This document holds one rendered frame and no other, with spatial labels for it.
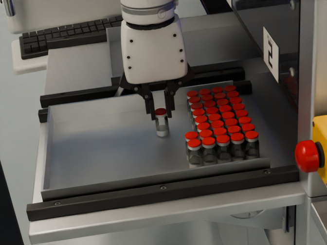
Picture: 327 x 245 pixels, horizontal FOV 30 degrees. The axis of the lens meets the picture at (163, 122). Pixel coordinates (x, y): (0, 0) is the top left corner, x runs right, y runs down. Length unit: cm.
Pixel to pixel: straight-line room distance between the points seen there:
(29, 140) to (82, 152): 182
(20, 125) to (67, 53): 160
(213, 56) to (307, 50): 53
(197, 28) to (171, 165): 55
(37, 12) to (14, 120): 133
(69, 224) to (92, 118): 29
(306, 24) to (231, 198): 28
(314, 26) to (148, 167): 36
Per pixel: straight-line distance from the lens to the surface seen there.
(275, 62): 96
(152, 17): 91
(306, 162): 76
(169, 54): 95
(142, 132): 106
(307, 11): 78
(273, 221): 106
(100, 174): 97
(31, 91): 328
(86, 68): 132
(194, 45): 137
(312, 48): 78
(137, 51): 95
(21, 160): 272
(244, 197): 90
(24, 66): 158
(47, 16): 178
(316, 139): 79
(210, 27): 145
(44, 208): 90
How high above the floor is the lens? 144
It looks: 31 degrees down
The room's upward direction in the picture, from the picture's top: 6 degrees counter-clockwise
